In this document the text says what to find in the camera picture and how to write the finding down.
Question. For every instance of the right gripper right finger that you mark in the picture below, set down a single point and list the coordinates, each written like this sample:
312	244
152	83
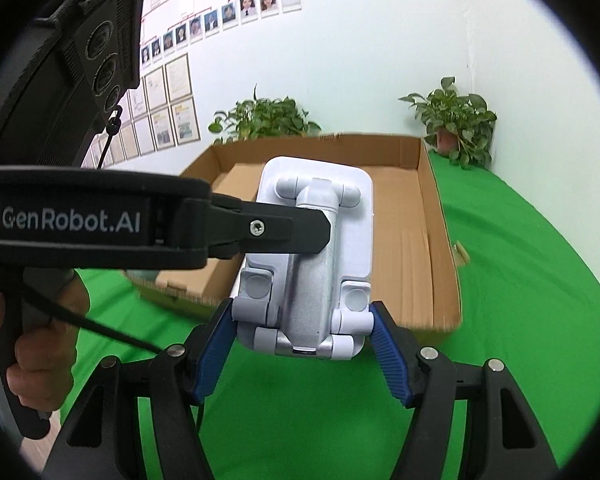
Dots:
502	439

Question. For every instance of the person's left hand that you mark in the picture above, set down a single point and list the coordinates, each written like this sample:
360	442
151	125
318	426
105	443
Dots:
41	376

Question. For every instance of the right potted green plant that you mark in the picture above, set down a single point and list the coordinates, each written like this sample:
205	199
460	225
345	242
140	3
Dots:
459	127

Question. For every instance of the brown cardboard box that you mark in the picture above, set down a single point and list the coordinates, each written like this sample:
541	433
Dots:
413	271

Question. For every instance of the framed wall certificates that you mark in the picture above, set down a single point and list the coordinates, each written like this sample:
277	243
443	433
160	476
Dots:
158	115

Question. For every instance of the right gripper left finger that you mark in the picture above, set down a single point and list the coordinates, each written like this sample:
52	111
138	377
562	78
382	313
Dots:
100	438

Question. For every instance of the potted green plant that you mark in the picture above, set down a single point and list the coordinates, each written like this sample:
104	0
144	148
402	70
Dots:
262	118
459	127

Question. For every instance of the left potted green plant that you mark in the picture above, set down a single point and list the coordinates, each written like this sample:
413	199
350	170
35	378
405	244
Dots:
262	118

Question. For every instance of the white folding phone stand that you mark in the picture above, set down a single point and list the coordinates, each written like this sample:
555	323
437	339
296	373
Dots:
312	306

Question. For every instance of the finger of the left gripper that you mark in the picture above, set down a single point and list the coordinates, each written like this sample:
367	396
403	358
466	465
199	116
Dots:
240	227

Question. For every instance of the wall portrait photo row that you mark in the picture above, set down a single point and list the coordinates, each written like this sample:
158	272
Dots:
161	38

